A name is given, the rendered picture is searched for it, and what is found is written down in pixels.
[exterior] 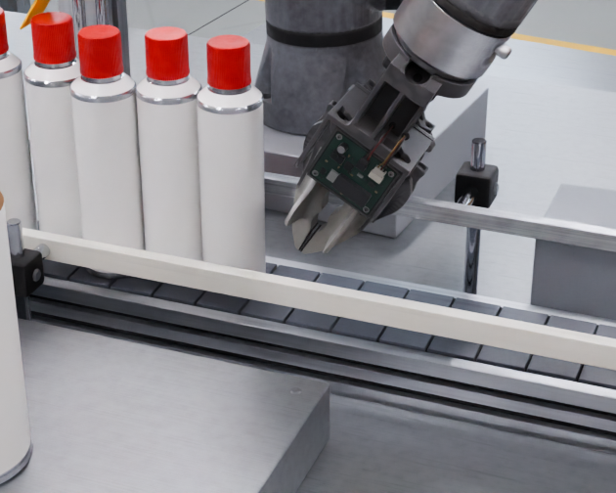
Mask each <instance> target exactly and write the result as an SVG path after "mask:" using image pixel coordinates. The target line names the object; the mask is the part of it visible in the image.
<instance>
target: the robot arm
mask: <svg viewBox="0 0 616 493"><path fill-rule="evenodd" d="M537 1H538V0H265V15H266V35H267V38H266V43H265V47H264V51H263V54H262V58H261V61H260V65H259V69H258V71H257V75H256V79H255V82H254V86H255V87H256V88H257V89H258V90H259V91H260V92H261V93H262V94H263V96H264V100H263V124H264V125H266V126H268V127H270V128H272V129H275V130H278V131H281V132H285V133H289V134H295V135H303V136H306V138H305V140H304V144H303V152H302V154H301V155H300V157H299V158H298V160H297V162H296V163H295V165H294V166H295V167H296V168H297V167H298V166H299V165H300V164H301V163H302V162H303V171H302V175H301V177H300V179H299V181H298V183H297V186H296V190H295V197H294V204H293V208H292V209H291V211H290V212H289V214H288V216H287V217H286V220H285V224H286V226H289V225H290V224H292V234H293V239H294V245H295V248H297V249H298V250H300V251H301V252H302V253H304V254H307V253H313V252H318V251H323V253H328V252H329V251H330V250H331V248H332V247H334V246H336V245H338V244H341V243H342V242H344V241H346V240H348V239H349V238H351V237H353V236H355V235H357V234H359V233H360V232H362V231H363V230H364V229H365V228H366V226H367V225H369V224H370V223H372V222H373V223H374V222H375V221H376V220H378V219H380V218H382V217H385V216H387V215H390V214H392V213H394V212H396V211H397V210H399V209H400V208H401V207H402V206H403V205H404V204H405V203H406V201H407V200H408V199H409V197H410V196H411V195H412V193H413V192H414V190H415V188H416V187H417V185H418V181H419V179H420V178H421V177H422V176H423V175H424V174H425V173H426V172H427V170H428V167H427V166H426V165H425V164H423V163H422V162H421V160H422V158H423V157H424V154H425V152H429V153H430V152H431V151H432V150H433V148H434V147H435V146H436V144H435V141H434V139H435V138H434V137H433V135H432V130H433V129H434V127H435V126H436V125H434V124H433V123H431V122H430V121H429V120H427V119H426V118H425V114H424V112H425V110H426V107H427V106H428V104H429V103H430V102H432V101H433V100H434V99H435V97H436V96H441V97H445V98H450V99H458V98H462V97H464V96H466V95H467V93H468V92H469V91H470V89H471V88H472V86H473V85H474V84H475V82H476V81H477V79H478V78H479V77H481V76H482V75H483V74H484V73H485V72H486V71H487V69H488V68H489V66H490V65H491V64H492V62H493V61H494V60H495V59H496V56H499V57H500V58H501V59H503V60H505V59H507V58H508V56H509V55H510V54H511V52H512V50H511V47H509V46H508V45H507V44H506V42H507V41H508V40H509V39H510V38H511V36H512V35H513V34H514V33H515V31H516V30H517V28H518V27H519V26H520V25H521V24H522V22H523V21H524V19H525V18H526V17H527V15H528V14H529V12H530V11H531V10H532V8H533V7H534V5H535V4H536V3H537ZM385 10H397V11H396V13H395V14H394V18H393V24H392V25H391V26H390V28H389V29H388V31H387V32H386V34H385V35H384V37H383V32H382V11H385ZM330 192H332V193H333V194H334V195H336V196H337V197H339V198H340V199H341V200H343V201H344V204H343V205H342V206H339V207H337V208H336V209H335V210H334V212H333V213H332V214H331V215H330V217H329V219H328V222H327V223H325V224H323V225H321V224H320V225H319V227H318V228H317V229H316V230H315V228H316V227H317V225H318V224H319V223H318V215H319V213H320V212H321V211H322V209H323V208H324V207H325V206H326V205H327V203H328V202H329V193H330ZM314 230H315V232H314V233H313V231H314ZM312 233H313V234H312ZM311 234H312V236H311ZM310 236H311V237H310ZM309 237H310V238H309ZM308 239H309V240H308ZM307 240H308V241H307ZM305 243H306V244H305Z"/></svg>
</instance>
